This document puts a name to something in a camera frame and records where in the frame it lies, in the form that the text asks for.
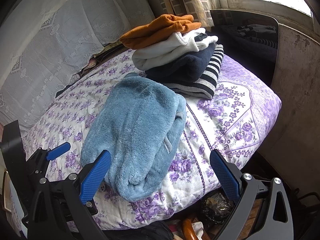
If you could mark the black chair by window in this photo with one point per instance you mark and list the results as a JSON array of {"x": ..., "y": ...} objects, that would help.
[{"x": 249, "y": 38}]

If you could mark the navy folded garment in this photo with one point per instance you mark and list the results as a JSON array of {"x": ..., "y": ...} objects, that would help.
[{"x": 187, "y": 68}]

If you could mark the blue fleece garment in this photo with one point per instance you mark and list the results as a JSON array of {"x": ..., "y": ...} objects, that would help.
[{"x": 140, "y": 124}]

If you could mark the purple floral bed quilt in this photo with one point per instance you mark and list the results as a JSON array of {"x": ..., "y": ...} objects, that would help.
[{"x": 235, "y": 121}]

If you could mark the orange folded sweater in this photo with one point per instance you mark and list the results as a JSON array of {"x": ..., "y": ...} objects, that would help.
[{"x": 158, "y": 30}]

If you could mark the white lace bed cover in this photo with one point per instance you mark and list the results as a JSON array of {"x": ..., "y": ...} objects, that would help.
[{"x": 45, "y": 42}]

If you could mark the striped folded garment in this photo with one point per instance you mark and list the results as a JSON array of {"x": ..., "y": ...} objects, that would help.
[{"x": 206, "y": 85}]

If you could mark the white folded garment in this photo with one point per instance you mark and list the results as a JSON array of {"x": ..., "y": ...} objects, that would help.
[{"x": 172, "y": 48}]

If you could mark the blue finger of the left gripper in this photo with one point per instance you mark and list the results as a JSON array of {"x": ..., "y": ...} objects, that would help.
[{"x": 58, "y": 151}]

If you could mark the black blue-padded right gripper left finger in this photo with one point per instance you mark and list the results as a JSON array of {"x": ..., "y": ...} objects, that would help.
[{"x": 56, "y": 202}]

